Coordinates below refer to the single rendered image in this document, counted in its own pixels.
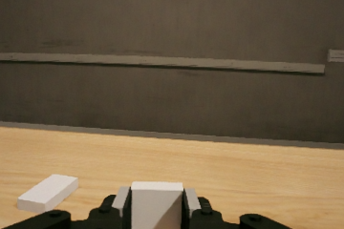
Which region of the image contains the white domino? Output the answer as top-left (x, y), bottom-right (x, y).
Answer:
top-left (131, 181), bottom-right (183, 229)
top-left (17, 174), bottom-right (78, 214)

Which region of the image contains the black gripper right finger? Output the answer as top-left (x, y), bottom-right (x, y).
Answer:
top-left (181, 188), bottom-right (292, 229)

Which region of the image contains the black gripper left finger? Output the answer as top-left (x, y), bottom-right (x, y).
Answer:
top-left (1, 187), bottom-right (132, 229)

